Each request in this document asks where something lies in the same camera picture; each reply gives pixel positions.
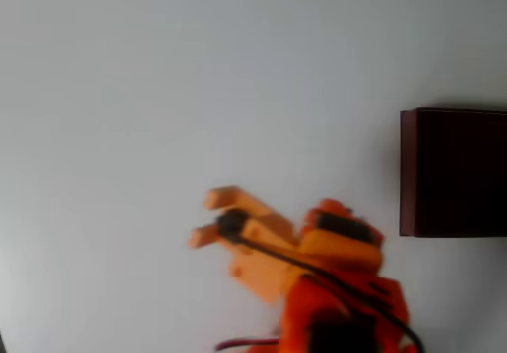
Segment dark red open box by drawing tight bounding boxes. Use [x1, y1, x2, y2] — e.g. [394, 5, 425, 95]
[398, 107, 507, 239]

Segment long black camera cable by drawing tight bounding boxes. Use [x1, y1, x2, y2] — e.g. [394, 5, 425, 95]
[237, 233, 427, 353]

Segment light orange camera mount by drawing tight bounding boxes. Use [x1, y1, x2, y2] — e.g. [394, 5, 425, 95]
[188, 185, 303, 305]

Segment small black camera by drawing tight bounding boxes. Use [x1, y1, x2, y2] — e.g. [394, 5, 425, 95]
[215, 209, 255, 248]

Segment thin red servo wire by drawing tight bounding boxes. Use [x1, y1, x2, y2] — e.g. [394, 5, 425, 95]
[215, 337, 280, 352]

